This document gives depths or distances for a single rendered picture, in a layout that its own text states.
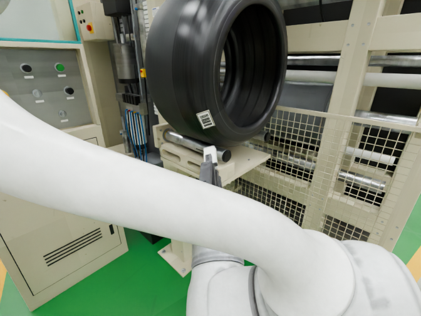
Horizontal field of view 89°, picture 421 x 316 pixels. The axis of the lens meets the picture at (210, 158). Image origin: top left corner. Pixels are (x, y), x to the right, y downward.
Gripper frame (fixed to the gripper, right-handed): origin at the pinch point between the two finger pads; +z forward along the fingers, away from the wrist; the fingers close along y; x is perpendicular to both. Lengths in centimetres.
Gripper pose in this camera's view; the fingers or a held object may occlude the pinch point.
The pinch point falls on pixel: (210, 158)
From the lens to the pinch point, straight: 54.5
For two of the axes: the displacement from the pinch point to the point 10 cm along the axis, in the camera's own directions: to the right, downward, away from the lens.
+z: -0.5, -7.3, 6.9
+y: 3.4, 6.3, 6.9
